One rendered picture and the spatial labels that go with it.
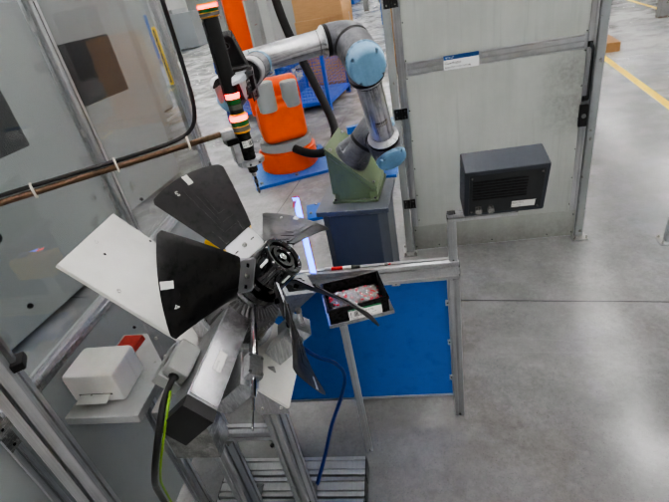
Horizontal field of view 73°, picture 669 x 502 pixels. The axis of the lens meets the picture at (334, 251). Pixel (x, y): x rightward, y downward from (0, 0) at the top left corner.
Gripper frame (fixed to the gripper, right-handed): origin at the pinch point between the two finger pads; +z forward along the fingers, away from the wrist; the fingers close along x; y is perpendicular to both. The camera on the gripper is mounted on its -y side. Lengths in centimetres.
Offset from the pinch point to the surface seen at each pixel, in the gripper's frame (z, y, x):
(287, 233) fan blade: -12.8, 47.9, -1.6
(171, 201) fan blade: 0.9, 27.2, 22.9
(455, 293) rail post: -38, 96, -54
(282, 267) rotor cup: 11.9, 44.0, -5.8
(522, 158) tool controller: -35, 43, -75
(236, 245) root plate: 4.6, 40.4, 7.6
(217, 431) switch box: 21, 96, 26
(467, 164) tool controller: -35, 42, -59
